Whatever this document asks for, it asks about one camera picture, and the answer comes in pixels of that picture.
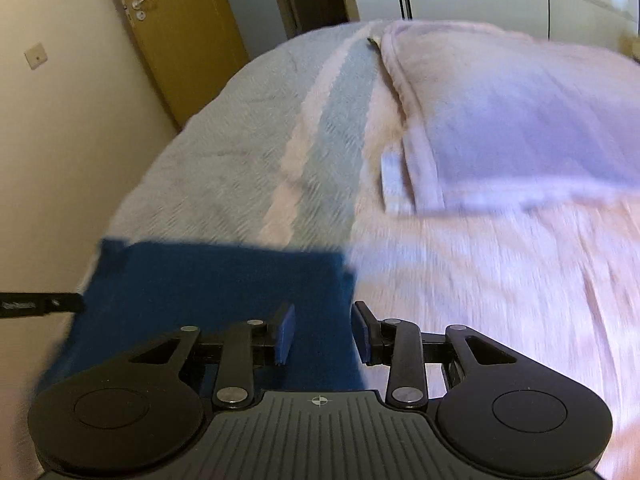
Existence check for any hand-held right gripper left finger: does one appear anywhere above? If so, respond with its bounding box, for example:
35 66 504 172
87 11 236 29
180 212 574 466
128 302 296 409

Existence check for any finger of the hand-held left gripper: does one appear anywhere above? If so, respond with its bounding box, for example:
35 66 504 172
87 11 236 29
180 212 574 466
0 291 85 319

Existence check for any metal door handle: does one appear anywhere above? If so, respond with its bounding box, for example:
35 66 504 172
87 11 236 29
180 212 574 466
122 0 160 22

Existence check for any wooden door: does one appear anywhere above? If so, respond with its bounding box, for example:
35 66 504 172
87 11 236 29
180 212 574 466
102 0 251 132

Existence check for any dark blue turtleneck sweater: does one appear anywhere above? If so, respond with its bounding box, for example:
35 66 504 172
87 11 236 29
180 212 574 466
35 237 369 396

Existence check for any pale herringbone bedspread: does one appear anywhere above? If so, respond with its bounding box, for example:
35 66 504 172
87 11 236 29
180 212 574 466
75 20 640 477

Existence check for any wall switch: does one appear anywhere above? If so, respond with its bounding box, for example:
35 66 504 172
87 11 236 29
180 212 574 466
24 42 49 71

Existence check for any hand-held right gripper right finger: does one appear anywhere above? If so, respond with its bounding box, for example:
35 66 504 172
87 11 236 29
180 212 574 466
351 301 517 409

